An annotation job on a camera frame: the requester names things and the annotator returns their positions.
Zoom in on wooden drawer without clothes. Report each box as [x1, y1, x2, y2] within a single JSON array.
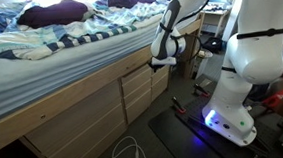
[[123, 86, 156, 125]]

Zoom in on wooden bed frame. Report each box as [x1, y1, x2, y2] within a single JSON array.
[[0, 10, 216, 158]]

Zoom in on blue striped duvet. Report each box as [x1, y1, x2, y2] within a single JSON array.
[[0, 0, 178, 64]]

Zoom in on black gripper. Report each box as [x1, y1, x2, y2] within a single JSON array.
[[147, 57, 165, 73]]

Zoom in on white cable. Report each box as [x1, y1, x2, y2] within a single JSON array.
[[84, 134, 148, 158]]

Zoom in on bed with striped bedding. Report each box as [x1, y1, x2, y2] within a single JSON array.
[[0, 18, 172, 127]]

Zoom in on wooden desk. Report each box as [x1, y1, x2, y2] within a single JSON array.
[[199, 6, 235, 38]]

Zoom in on red clamp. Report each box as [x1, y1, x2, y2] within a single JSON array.
[[191, 83, 211, 99], [171, 95, 188, 116]]

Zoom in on white round bin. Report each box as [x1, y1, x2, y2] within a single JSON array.
[[193, 47, 216, 80]]

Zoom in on wide wooden drawer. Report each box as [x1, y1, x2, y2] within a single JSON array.
[[21, 79, 131, 158]]

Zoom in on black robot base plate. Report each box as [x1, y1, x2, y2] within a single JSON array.
[[173, 79, 278, 158]]

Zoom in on black floor mat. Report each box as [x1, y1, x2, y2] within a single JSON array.
[[147, 105, 228, 158]]

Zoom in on black arm cable harness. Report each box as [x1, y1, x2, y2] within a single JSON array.
[[157, 0, 283, 79]]

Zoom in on dark pillow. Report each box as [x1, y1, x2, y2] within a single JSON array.
[[15, 0, 91, 31]]

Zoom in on black bag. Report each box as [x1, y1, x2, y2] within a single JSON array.
[[202, 35, 225, 55]]

